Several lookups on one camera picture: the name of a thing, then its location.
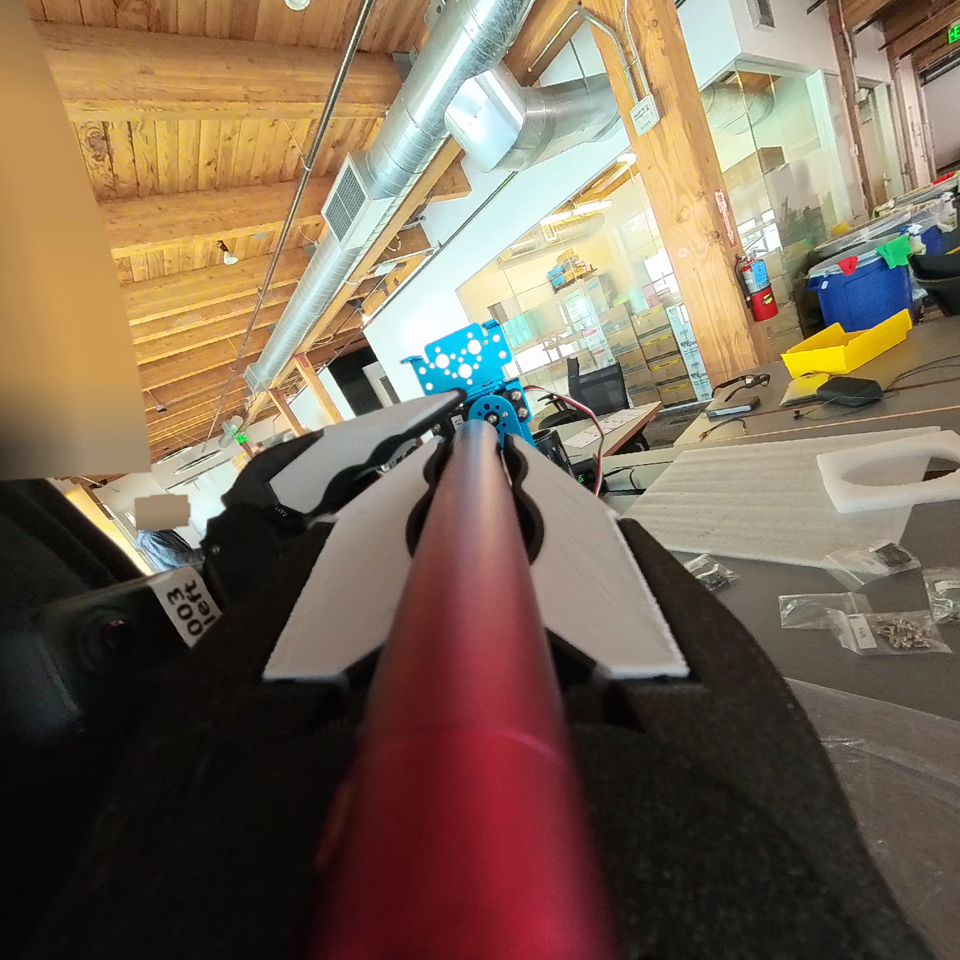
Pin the wooden edged desk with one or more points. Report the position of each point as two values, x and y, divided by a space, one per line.
622 439

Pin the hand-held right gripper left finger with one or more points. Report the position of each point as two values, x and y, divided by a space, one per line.
345 592

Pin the blue plastic barrel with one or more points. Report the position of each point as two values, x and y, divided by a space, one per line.
862 296

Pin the grey desk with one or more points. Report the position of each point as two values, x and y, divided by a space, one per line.
862 420
765 637

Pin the red electric screwdriver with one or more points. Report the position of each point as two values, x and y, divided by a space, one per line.
465 675

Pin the black patterned cylinder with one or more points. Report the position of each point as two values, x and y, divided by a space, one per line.
559 450

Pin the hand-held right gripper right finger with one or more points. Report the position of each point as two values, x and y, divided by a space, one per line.
600 592

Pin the grey electrical box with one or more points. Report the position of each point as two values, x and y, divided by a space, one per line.
645 116

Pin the pile of small screw bags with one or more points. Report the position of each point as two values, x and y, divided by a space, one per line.
862 622

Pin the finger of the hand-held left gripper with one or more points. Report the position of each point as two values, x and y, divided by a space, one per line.
352 442

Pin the black office chair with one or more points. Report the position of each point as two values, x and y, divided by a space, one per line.
596 386

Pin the black waste bin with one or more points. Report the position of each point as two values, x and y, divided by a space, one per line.
937 277

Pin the printed paper sheet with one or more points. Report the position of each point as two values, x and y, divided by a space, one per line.
626 420

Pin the red fire extinguisher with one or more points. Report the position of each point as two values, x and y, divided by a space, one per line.
761 289

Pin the silver air duct with grille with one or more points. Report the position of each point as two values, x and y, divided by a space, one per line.
420 150

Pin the dark smartphone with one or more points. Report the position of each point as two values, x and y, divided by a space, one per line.
733 409

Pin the grey trash bin with liner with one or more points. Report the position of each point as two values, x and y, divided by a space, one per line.
862 244

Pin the yellow plastic bin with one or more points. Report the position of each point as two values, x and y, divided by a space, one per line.
840 349

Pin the ceiling spot lamp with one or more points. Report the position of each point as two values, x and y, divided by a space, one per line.
227 253

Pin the white foam block with hole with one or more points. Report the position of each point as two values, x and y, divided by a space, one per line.
862 499

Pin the wooden support post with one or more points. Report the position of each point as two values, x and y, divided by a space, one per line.
675 225

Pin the white foam sheet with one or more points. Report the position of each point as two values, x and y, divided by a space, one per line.
750 487

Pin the blue toy robot arm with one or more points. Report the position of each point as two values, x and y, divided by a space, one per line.
491 360

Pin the pale yellow pouch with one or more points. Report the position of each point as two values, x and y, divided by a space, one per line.
802 388

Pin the black eyeglasses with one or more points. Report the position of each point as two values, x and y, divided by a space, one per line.
742 382

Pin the black box with green display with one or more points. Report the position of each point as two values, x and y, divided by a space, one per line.
587 474

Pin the metal ceiling pipe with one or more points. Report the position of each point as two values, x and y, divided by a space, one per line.
297 199

